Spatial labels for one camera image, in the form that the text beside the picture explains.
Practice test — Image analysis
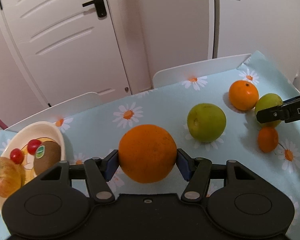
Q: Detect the brownish wrinkled apple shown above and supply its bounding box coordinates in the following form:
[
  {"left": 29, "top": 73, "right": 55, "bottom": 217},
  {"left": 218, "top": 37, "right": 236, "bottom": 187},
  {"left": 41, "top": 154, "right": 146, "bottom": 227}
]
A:
[{"left": 0, "top": 157, "right": 24, "bottom": 198}]

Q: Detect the black door handle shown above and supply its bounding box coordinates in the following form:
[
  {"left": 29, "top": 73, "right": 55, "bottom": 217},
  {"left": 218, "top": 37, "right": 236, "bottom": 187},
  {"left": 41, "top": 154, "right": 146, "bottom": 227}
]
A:
[{"left": 82, "top": 0, "right": 107, "bottom": 18}]

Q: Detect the red cherry tomato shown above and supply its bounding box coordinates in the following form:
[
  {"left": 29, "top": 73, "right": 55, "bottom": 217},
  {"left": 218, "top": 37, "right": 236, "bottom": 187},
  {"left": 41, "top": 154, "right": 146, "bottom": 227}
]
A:
[
  {"left": 10, "top": 148, "right": 24, "bottom": 165},
  {"left": 27, "top": 139, "right": 42, "bottom": 155}
]

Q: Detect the green apple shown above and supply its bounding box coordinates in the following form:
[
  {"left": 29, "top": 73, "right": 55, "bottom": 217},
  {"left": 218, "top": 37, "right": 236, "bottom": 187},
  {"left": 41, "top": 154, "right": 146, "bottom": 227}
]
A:
[
  {"left": 187, "top": 103, "right": 226, "bottom": 144},
  {"left": 255, "top": 93, "right": 283, "bottom": 128}
]

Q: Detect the white chair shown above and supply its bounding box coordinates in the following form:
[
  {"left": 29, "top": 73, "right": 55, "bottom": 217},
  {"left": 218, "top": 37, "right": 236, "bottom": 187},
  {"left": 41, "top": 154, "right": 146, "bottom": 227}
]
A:
[
  {"left": 6, "top": 92, "right": 104, "bottom": 132},
  {"left": 152, "top": 54, "right": 251, "bottom": 88}
]

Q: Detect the white door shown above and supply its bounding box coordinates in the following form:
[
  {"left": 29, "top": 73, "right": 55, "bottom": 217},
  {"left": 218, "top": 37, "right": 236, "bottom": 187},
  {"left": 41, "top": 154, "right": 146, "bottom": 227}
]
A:
[{"left": 0, "top": 0, "right": 131, "bottom": 106}]

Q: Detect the large orange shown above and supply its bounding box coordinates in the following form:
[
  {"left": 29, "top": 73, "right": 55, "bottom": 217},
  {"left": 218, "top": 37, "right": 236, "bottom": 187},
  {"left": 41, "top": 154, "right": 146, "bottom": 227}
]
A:
[{"left": 118, "top": 124, "right": 177, "bottom": 184}]

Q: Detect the medium orange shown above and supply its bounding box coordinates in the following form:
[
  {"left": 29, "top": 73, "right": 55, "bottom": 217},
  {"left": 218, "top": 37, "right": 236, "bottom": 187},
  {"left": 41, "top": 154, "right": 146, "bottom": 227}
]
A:
[{"left": 228, "top": 80, "right": 259, "bottom": 112}]

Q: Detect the small tangerine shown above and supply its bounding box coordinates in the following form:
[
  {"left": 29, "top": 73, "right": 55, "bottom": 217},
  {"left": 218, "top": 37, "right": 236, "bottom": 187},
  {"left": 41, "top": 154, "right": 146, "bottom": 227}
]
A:
[{"left": 257, "top": 127, "right": 279, "bottom": 153}]

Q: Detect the cream oval bowl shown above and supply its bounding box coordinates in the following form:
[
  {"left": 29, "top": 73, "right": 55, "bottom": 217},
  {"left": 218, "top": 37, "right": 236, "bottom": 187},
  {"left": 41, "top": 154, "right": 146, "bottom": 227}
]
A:
[{"left": 0, "top": 121, "right": 66, "bottom": 215}]

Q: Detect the daisy print tablecloth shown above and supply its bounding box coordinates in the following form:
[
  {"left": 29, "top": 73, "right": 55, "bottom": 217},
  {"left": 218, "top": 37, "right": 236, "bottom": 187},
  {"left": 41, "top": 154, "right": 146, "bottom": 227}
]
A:
[{"left": 0, "top": 52, "right": 300, "bottom": 239}]

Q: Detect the brown kiwi with sticker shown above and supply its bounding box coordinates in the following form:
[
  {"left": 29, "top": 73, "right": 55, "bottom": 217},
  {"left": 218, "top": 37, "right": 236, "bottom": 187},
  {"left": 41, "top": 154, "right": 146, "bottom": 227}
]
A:
[{"left": 33, "top": 141, "right": 61, "bottom": 175}]

